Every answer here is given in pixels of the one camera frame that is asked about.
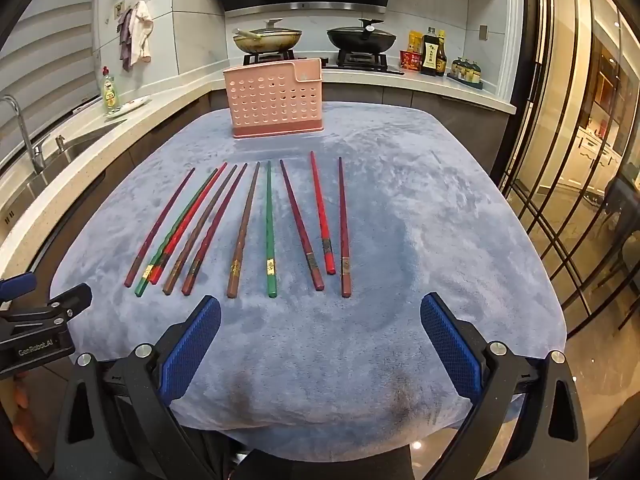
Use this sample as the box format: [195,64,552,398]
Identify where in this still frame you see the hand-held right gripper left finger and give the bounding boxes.
[52,295,222,480]

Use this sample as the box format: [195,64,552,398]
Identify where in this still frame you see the white pink hanging cloth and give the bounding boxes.
[131,0,155,64]

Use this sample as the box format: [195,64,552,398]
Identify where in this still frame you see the maroon chopstick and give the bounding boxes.
[124,167,197,288]
[337,156,352,298]
[279,159,326,292]

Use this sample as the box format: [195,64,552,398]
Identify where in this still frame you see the white window blinds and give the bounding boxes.
[0,0,101,161]

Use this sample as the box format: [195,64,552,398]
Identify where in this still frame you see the purple hanging cloth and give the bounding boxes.
[117,7,136,72]

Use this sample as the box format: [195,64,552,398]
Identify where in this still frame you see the brown chopstick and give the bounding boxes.
[226,161,262,300]
[162,164,238,296]

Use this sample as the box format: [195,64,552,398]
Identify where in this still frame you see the glass sliding door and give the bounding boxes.
[500,0,640,480]

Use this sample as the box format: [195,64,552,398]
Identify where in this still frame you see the green chopstick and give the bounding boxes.
[134,168,220,298]
[265,160,278,298]

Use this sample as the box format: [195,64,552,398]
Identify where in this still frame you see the black wok with lid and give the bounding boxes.
[326,19,397,55]

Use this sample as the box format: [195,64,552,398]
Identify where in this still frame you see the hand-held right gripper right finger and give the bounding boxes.
[420,292,591,480]

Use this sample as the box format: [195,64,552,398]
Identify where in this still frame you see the dark condiment tray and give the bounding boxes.
[446,72,485,91]

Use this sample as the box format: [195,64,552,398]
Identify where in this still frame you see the green dish soap bottle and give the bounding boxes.
[101,66,121,113]

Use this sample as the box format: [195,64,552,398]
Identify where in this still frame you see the dark soy sauce bottle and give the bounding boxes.
[420,27,442,77]

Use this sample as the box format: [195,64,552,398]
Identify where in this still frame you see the person's left hand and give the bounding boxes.
[11,377,41,456]

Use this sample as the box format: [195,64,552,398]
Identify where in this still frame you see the chrome faucet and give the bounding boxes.
[0,95,47,174]

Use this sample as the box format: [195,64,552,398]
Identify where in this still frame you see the white plate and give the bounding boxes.
[105,95,152,120]

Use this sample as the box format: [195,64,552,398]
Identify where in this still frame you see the dark red chopstick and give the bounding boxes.
[181,162,249,297]

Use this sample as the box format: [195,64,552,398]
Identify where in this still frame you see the beige wok with lid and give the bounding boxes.
[232,19,303,54]

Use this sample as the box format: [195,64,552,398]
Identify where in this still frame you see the black gas stove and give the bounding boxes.
[240,50,405,76]

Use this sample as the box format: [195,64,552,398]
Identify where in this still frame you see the blue-grey plush blanket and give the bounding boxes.
[50,102,568,433]

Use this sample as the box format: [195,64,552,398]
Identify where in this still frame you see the pink perforated chopstick holder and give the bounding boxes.
[222,58,325,139]

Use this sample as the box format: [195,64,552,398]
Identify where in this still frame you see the kitchen counter with cabinets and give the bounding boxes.
[0,67,518,266]

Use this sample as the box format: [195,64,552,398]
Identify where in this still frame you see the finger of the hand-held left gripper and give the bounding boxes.
[30,282,93,322]
[0,273,39,307]

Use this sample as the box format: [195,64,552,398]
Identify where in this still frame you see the steel sink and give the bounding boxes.
[0,130,126,203]

